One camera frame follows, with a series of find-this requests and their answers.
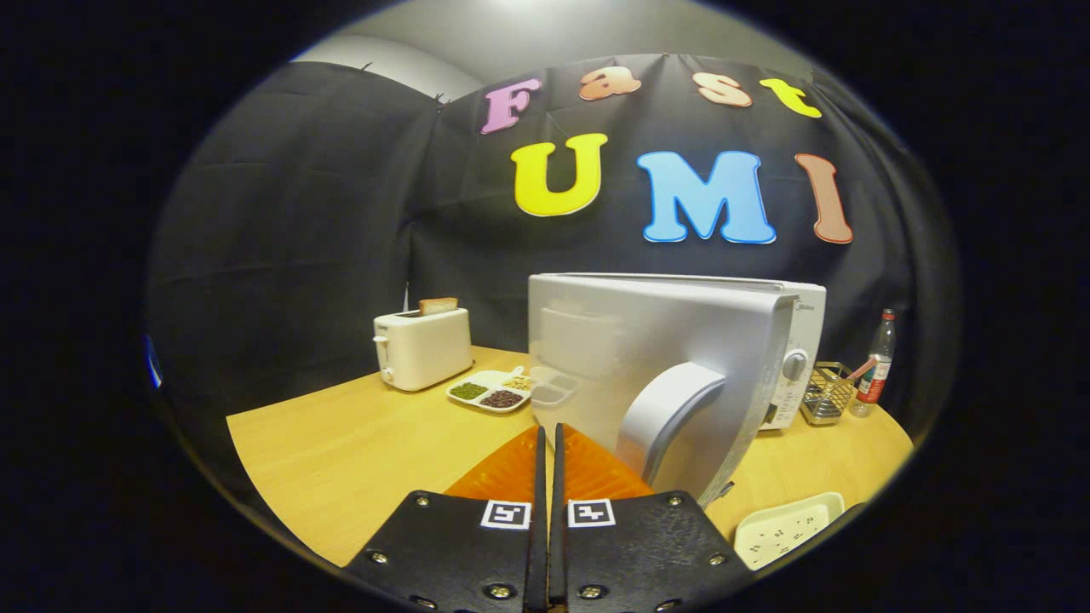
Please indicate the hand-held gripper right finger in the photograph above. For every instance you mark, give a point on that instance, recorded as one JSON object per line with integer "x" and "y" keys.
{"x": 639, "y": 553}

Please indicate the white microwave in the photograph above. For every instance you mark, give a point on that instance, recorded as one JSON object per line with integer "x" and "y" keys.
{"x": 596, "y": 340}

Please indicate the cream toaster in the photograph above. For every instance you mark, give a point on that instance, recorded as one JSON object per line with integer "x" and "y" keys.
{"x": 426, "y": 349}

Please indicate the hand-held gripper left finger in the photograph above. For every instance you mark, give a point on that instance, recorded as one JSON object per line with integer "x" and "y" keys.
{"x": 460, "y": 553}

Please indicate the brown toast slice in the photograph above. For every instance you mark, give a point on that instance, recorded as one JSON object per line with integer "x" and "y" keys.
{"x": 438, "y": 306}

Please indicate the pale square plate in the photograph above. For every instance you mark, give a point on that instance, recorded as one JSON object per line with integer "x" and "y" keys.
{"x": 788, "y": 528}

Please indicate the clear bottle with red label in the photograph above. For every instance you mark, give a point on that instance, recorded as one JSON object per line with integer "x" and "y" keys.
{"x": 877, "y": 358}

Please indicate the divided white dish with beans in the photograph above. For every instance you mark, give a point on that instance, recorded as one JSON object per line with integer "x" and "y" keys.
{"x": 485, "y": 393}

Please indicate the red checked straw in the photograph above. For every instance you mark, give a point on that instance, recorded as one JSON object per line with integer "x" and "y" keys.
{"x": 862, "y": 369}

